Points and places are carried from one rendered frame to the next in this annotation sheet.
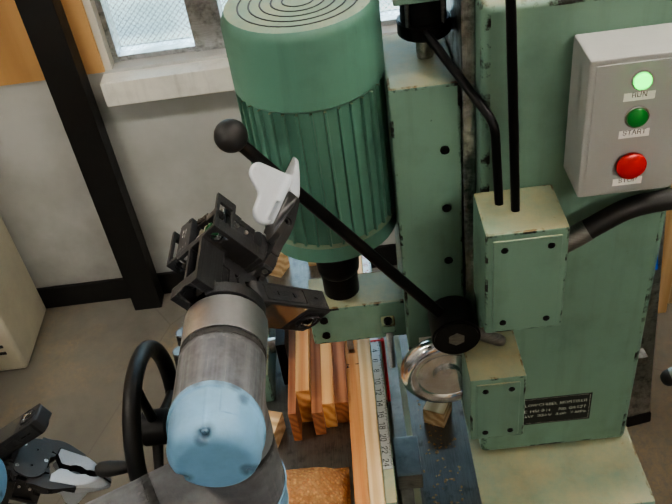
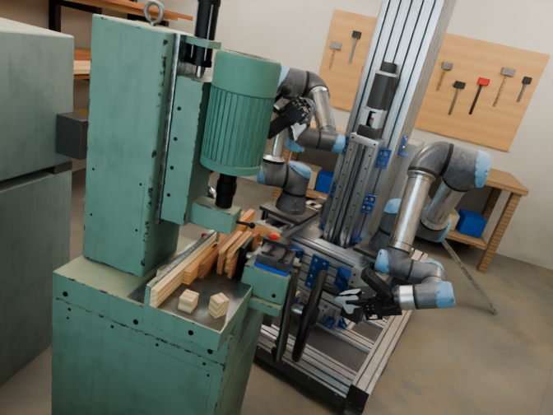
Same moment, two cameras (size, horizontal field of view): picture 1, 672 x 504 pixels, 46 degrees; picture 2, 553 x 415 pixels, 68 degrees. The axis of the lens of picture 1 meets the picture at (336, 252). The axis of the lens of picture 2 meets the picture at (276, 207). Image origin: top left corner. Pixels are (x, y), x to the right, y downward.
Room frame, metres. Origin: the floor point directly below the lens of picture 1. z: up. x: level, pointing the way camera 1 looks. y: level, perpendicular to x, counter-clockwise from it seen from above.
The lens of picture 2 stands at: (1.94, 0.32, 1.56)
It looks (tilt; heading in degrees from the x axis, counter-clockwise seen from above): 22 degrees down; 188
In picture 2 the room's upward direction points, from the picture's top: 13 degrees clockwise
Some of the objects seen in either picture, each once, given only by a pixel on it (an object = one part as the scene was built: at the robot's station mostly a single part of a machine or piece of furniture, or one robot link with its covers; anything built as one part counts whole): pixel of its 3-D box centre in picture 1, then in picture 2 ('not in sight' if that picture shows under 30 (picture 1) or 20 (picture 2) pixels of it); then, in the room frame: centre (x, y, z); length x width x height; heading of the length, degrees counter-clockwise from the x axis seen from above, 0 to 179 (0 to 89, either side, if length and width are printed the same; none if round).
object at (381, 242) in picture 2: not in sight; (388, 239); (0.22, 0.59, 0.87); 0.15 x 0.15 x 0.10
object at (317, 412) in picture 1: (317, 368); (233, 251); (0.83, 0.06, 0.93); 0.21 x 0.02 x 0.05; 177
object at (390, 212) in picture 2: not in sight; (398, 215); (0.22, 0.59, 0.98); 0.13 x 0.12 x 0.14; 86
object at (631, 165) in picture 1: (631, 165); not in sight; (0.65, -0.31, 1.36); 0.03 x 0.01 x 0.03; 87
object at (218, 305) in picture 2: (276, 260); (218, 305); (1.11, 0.11, 0.92); 0.04 x 0.03 x 0.05; 148
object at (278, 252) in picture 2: not in sight; (276, 252); (0.87, 0.19, 0.99); 0.13 x 0.11 x 0.06; 177
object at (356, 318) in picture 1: (358, 311); (215, 216); (0.84, -0.02, 1.03); 0.14 x 0.07 x 0.09; 87
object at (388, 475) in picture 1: (375, 344); (202, 246); (0.86, -0.04, 0.93); 0.60 x 0.02 x 0.06; 177
